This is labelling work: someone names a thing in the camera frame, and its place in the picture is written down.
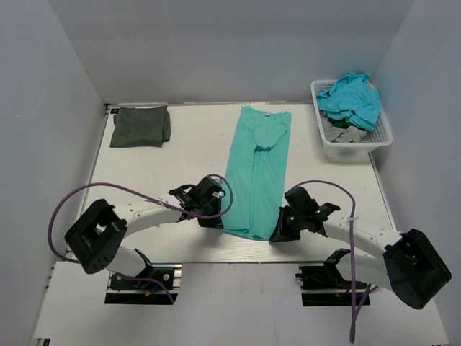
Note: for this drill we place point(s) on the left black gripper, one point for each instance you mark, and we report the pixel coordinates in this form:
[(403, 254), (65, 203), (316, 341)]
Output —
[(216, 223)]

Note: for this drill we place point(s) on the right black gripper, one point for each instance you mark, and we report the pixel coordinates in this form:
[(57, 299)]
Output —
[(282, 233)]

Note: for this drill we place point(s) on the teal green t-shirt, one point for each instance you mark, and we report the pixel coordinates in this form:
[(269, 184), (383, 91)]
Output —
[(256, 170)]

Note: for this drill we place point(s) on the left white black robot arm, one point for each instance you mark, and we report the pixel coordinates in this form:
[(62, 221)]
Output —
[(96, 236)]

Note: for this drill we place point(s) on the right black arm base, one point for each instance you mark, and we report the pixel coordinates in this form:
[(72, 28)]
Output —
[(318, 289)]

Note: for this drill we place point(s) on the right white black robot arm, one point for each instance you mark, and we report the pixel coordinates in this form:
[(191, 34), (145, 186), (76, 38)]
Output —
[(406, 263)]

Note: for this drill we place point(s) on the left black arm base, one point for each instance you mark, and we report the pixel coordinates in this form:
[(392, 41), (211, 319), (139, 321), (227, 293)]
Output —
[(158, 287)]

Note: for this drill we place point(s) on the folded dark grey t-shirt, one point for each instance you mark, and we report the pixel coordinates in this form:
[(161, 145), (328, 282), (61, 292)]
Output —
[(141, 127)]

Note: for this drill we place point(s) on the grey white cloth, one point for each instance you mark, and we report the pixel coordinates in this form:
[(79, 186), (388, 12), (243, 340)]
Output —
[(335, 134)]

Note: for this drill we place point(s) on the dark green cloth in basket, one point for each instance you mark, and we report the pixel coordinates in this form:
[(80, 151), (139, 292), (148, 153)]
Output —
[(343, 125)]

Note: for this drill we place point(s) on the white plastic basket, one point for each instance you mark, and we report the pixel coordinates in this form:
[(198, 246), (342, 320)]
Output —
[(380, 136)]

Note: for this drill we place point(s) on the light blue t-shirt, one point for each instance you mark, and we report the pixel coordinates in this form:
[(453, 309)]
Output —
[(352, 100)]

